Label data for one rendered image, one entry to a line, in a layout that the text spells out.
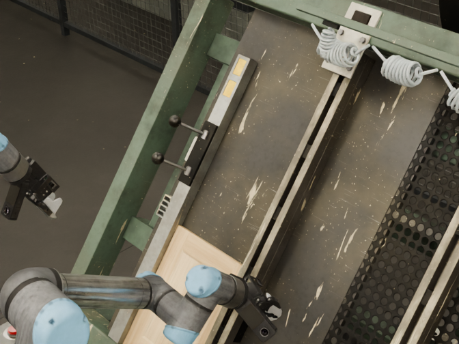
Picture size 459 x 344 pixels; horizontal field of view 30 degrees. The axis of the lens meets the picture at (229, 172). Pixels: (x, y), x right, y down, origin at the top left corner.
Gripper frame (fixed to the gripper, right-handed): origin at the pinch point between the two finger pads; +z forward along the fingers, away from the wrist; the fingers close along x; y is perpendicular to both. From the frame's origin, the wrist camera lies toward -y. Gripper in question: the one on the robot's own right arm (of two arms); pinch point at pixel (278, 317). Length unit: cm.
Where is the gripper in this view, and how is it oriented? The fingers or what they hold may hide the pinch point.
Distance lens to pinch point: 223.4
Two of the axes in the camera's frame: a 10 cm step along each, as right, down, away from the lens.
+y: -4.0, -7.1, 5.8
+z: 5.4, 3.3, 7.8
